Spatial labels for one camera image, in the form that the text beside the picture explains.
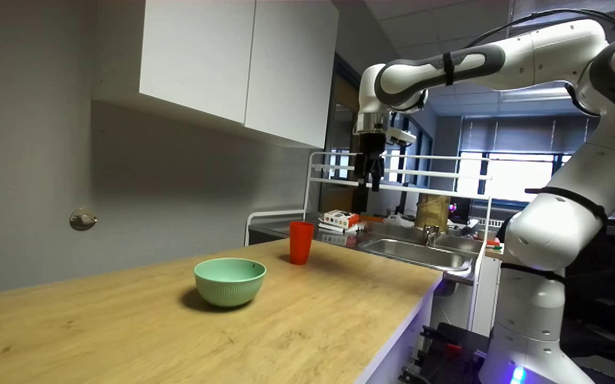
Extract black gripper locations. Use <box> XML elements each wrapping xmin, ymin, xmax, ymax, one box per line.
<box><xmin>350</xmin><ymin>130</ymin><xmax>388</xmax><ymax>194</ymax></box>

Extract red plastic cup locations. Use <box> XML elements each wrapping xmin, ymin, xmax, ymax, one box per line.
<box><xmin>289</xmin><ymin>219</ymin><xmax>318</xmax><ymax>266</ymax></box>

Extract green bowl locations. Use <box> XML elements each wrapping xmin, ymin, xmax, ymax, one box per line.
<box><xmin>191</xmin><ymin>255</ymin><xmax>269</xmax><ymax>310</ymax></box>

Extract red white dotted box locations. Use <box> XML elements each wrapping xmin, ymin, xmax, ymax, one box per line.
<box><xmin>322</xmin><ymin>210</ymin><xmax>363</xmax><ymax>231</ymax></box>

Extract brown wooden door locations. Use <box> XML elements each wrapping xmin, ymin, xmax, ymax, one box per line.
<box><xmin>318</xmin><ymin>55</ymin><xmax>363</xmax><ymax>215</ymax></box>

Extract brown paper bag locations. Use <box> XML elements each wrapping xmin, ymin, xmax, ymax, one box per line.
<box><xmin>415</xmin><ymin>194</ymin><xmax>452</xmax><ymax>232</ymax></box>

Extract steel sink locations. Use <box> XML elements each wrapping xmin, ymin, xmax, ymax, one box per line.
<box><xmin>356</xmin><ymin>236</ymin><xmax>473</xmax><ymax>278</ymax></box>

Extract window with blinds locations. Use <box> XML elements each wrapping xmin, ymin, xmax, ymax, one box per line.
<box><xmin>454</xmin><ymin>115</ymin><xmax>595</xmax><ymax>205</ymax></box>

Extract black equipment under counter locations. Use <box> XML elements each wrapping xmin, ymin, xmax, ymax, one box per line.
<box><xmin>400</xmin><ymin>323</ymin><xmax>492</xmax><ymax>384</ymax></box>

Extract white wire rack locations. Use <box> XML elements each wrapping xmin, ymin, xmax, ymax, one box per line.
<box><xmin>244</xmin><ymin>148</ymin><xmax>498</xmax><ymax>333</ymax></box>

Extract white wall cabinet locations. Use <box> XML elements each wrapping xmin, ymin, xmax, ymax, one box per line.
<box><xmin>91</xmin><ymin>0</ymin><xmax>342</xmax><ymax>152</ymax></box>

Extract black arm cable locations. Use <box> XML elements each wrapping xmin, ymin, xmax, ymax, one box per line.
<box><xmin>463</xmin><ymin>6</ymin><xmax>615</xmax><ymax>51</ymax></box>

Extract round grey wall knob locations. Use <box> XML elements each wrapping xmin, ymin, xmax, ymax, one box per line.
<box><xmin>68</xmin><ymin>205</ymin><xmax>101</xmax><ymax>232</ymax></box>

